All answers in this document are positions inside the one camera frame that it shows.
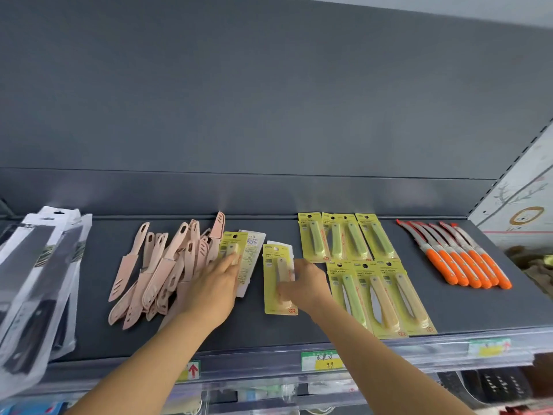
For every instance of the person's right hand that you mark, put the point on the person's right hand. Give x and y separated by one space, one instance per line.
309 289

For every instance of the person's left hand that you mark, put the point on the person's left hand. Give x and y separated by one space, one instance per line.
211 293

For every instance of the person's left fingers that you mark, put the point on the person's left fingers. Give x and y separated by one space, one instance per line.
227 265

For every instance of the person's right thumb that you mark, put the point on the person's right thumb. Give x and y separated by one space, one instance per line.
286 293

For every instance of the small yellow carded knife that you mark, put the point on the small yellow carded knife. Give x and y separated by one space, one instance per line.
229 242

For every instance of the yellow carded beige fruit knife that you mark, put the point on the yellow carded beige fruit knife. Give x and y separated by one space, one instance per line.
273 263

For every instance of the person's left forearm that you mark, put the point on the person's left forearm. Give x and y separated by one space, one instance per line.
147 367

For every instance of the person's right forearm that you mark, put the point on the person's right forearm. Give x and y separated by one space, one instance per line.
380 367

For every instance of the white backed knife card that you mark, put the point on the white backed knife card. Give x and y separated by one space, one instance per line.
287 248
252 254

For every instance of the grey metal shelf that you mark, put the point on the grey metal shelf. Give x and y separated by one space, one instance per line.
259 330

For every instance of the pile of pink sheathed knives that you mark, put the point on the pile of pink sheathed knives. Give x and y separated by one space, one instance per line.
160 272

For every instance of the yellow green price label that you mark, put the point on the yellow green price label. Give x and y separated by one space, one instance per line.
322 361

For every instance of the group of yellow knife cards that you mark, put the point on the group of yellow knife cards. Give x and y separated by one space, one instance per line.
371 276

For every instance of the red arrow shelf label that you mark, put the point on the red arrow shelf label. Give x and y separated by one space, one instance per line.
190 370

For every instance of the black bagged kitchen knife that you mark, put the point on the black bagged kitchen knife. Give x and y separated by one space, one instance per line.
26 298
82 241
65 263

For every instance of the black slotted kitchen utensil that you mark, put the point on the black slotted kitchen utensil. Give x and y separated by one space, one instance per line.
497 384

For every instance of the green brown goods pile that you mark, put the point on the green brown goods pile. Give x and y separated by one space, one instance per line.
533 265

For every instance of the clear plastic price rail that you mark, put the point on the clear plastic price rail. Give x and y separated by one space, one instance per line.
410 354

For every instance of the white decorated wall panel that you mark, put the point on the white decorated wall panel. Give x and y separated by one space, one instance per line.
518 198

